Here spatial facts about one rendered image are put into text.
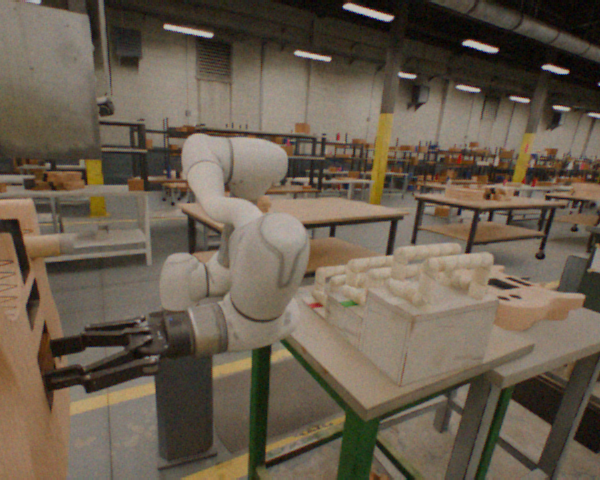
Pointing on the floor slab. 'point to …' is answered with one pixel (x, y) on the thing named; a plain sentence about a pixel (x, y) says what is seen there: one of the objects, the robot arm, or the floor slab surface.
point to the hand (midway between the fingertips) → (49, 363)
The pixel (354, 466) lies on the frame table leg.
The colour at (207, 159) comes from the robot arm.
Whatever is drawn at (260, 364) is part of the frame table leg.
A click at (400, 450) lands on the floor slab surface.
